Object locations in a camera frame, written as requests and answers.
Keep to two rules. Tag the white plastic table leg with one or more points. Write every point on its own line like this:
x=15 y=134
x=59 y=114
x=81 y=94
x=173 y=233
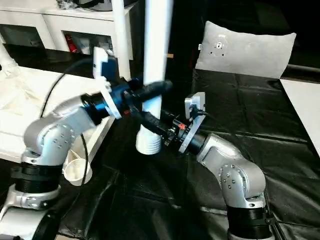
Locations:
x=122 y=37
x=6 y=57
x=156 y=45

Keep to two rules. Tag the white plastic table top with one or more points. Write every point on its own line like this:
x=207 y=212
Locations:
x=25 y=100

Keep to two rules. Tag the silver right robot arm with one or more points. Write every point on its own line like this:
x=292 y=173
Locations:
x=232 y=165

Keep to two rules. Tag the small tan block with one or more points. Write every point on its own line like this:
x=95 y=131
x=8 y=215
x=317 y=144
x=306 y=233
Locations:
x=170 y=55

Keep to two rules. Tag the grey cushion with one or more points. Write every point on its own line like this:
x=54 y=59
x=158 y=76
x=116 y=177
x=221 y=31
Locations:
x=245 y=50

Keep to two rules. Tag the grey round bag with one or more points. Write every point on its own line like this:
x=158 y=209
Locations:
x=87 y=3

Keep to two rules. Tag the white cabinet with glass doors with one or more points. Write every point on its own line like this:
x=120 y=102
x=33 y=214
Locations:
x=50 y=22

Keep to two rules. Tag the dark clutter pile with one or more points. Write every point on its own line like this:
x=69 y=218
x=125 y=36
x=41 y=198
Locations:
x=65 y=4

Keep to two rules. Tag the white flat board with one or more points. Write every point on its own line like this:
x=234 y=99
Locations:
x=302 y=107

